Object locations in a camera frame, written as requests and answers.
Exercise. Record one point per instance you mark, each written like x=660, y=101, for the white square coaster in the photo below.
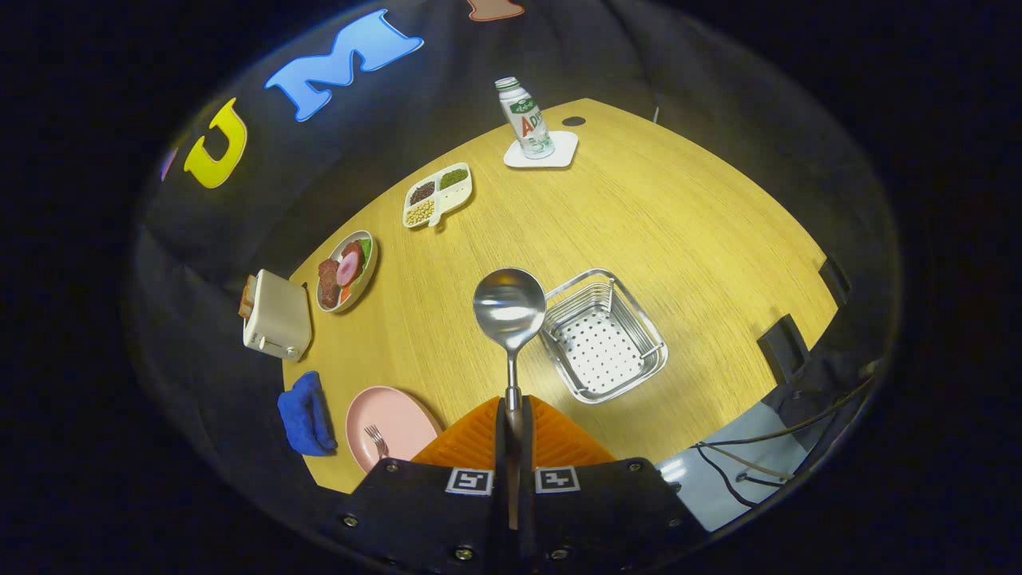
x=565, y=152

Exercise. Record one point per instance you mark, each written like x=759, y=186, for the large brown meat piece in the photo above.
x=328, y=283

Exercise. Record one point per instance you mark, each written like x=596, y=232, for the grey food plate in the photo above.
x=363, y=291

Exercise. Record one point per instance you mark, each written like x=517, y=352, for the pink ham slice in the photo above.
x=348, y=270

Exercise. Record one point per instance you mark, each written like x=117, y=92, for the orange carrot slice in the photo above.
x=345, y=294

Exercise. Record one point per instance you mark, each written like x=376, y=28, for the toast slices in toaster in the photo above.
x=247, y=297

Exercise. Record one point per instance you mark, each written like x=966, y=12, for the white toaster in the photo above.
x=279, y=319

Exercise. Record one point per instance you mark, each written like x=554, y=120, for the green lettuce leaf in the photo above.
x=366, y=254

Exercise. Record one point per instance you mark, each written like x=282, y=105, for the white divided bean tray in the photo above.
x=437, y=196

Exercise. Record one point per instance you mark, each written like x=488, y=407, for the pink plate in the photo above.
x=403, y=419

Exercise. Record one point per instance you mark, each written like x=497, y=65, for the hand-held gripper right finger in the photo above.
x=528, y=455

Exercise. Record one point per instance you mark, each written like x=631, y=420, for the white bottle with green label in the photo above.
x=527, y=120

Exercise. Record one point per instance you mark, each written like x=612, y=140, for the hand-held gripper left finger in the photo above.
x=501, y=447

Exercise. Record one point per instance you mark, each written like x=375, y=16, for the metal spoon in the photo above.
x=509, y=307

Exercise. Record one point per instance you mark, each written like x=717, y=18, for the black table clamp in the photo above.
x=834, y=279
x=782, y=349

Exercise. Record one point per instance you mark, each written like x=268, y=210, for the blue towel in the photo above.
x=303, y=415

